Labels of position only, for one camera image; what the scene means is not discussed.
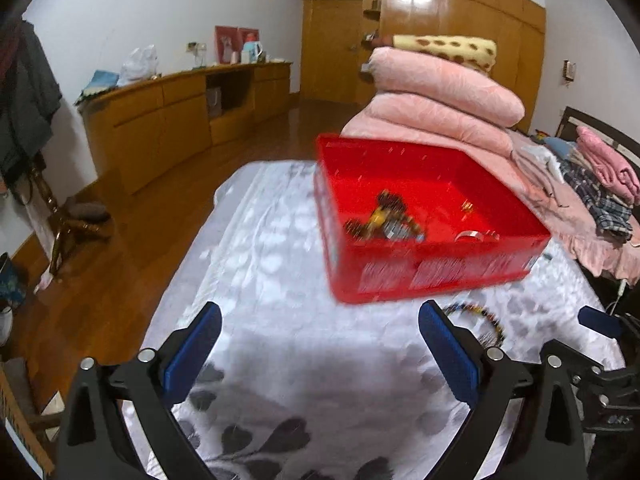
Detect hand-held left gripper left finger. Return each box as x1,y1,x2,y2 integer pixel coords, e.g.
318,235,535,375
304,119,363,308
55,301,224,480

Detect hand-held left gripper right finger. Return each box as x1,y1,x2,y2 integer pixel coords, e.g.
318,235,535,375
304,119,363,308
417,298,589,480

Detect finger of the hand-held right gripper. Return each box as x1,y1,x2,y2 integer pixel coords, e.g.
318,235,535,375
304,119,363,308
578,306,640,347
559,341,609,379

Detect multicolour bead bracelet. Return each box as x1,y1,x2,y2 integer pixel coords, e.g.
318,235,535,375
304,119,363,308
442,301,507,347

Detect red plastic basket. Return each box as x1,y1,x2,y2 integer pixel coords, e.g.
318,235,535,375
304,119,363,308
313,132,553,305

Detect amber bead bracelet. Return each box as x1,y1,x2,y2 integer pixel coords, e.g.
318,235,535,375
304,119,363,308
344,217,374,239

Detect grey floral table cover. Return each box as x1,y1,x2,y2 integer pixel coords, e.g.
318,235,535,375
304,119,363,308
121,159,627,480

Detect pile of folded clothes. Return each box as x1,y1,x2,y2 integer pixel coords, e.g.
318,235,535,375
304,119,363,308
509,129,640,287

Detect plaid folded clothes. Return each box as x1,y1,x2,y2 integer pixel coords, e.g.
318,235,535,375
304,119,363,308
559,159,634,242

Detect pink folded blanket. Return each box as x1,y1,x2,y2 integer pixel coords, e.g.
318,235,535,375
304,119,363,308
574,125,640,206

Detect beige scarf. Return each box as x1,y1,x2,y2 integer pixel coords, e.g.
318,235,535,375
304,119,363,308
512,144,567,207

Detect brown boots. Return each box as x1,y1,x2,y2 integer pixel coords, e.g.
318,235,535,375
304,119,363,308
59,199,114,242

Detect light blue cloth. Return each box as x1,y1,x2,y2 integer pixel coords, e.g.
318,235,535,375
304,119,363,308
542,136,576,162

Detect wooden chair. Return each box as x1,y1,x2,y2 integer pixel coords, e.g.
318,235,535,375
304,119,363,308
0,357,57,477

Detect wooden coat rack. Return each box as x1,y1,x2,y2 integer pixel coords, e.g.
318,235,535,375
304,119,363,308
29,152,77,277

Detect dark wooden headboard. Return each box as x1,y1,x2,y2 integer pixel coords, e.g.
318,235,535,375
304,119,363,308
554,106,640,162

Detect blue patterned bag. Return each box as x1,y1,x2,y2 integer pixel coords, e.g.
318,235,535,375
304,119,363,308
0,252,29,312

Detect pink folded quilt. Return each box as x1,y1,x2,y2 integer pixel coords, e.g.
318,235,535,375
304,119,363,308
342,92,516,159
367,47,526,129

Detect wooden sideboard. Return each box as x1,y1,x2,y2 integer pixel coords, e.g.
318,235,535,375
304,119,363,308
79,61,294,197

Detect dark green coat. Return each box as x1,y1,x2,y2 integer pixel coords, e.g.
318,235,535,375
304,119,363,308
0,19,64,182

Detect white plastic bag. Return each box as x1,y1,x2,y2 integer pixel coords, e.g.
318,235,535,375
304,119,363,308
118,44,160,84

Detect yellow spotted blanket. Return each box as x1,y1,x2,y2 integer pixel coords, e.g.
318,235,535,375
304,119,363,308
372,34,499,74

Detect red photo frames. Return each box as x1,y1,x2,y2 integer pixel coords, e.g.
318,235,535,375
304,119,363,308
214,25,260,64

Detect wooden wardrobe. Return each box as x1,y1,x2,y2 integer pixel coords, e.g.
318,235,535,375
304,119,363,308
288,0,547,134

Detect red scarf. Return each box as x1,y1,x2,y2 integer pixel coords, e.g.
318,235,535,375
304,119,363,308
0,24,24,77

